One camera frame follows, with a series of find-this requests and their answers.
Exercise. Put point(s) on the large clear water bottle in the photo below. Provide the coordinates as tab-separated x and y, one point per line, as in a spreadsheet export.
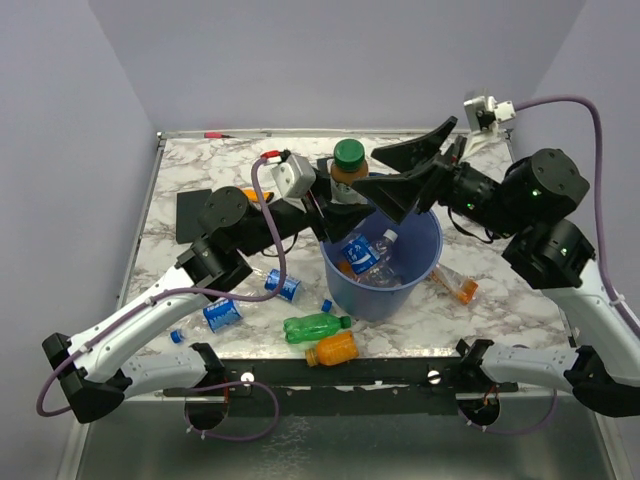
383	275

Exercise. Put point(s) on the orange label crushed bottle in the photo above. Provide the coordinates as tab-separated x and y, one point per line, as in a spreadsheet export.
460	286

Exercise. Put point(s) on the blue label water bottle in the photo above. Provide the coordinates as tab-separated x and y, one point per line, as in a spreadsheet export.
359	253

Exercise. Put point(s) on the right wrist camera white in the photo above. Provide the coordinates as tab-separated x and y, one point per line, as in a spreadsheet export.
484	115

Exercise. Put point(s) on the loose blue bottle cap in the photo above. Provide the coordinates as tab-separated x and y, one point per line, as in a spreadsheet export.
326	306

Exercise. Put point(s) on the brown coffee bottle green cap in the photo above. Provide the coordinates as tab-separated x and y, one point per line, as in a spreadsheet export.
348	164

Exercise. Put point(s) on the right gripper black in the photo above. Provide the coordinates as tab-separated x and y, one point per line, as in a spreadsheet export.
422	188

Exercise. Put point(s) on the green plastic bottle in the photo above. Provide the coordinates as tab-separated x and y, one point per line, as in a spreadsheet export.
314	327

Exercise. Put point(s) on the blue plastic bin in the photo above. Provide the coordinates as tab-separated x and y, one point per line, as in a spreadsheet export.
415	254

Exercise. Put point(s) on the crushed pepsi bottle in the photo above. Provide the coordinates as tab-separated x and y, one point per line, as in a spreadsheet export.
217	316
293	291

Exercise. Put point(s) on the crushed pepsi bottle lower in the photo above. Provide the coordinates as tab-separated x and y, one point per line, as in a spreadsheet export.
217	316

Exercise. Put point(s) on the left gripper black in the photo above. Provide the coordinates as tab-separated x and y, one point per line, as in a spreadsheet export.
339	219

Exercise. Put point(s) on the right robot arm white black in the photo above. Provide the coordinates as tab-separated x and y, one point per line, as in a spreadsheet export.
529	208

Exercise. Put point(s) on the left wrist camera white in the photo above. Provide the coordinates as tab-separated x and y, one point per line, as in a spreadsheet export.
293	174

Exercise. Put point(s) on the orange utility knife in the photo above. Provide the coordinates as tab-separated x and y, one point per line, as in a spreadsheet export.
254	196

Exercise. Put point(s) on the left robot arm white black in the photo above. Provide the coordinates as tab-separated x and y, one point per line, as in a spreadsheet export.
99	368

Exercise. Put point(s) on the red marker on rail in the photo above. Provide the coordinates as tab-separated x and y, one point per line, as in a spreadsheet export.
216	135

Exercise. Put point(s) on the orange juice bottle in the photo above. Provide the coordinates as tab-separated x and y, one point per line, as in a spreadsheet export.
333	350

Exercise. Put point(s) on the black base bar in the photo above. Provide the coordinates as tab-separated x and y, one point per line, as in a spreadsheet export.
364	386

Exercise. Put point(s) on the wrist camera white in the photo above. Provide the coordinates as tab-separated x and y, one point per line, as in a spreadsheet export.
484	115
293	174

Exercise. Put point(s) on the black flat box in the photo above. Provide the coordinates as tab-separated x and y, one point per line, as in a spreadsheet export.
189	205

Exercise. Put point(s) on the crushed pepsi bottle upper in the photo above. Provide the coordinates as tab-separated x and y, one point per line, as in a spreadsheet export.
293	291

